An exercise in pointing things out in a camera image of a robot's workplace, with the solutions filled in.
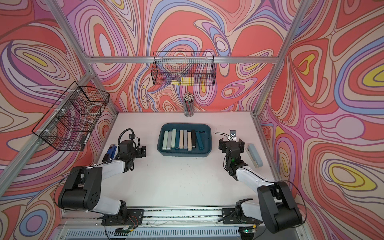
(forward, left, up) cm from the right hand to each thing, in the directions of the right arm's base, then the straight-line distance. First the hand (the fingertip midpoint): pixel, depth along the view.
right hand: (231, 142), depth 88 cm
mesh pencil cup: (+33, +25, -2) cm, 42 cm away
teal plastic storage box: (+15, +15, -6) cm, 22 cm away
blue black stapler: (-1, +76, -8) cm, 76 cm away
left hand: (+3, +59, -6) cm, 59 cm away
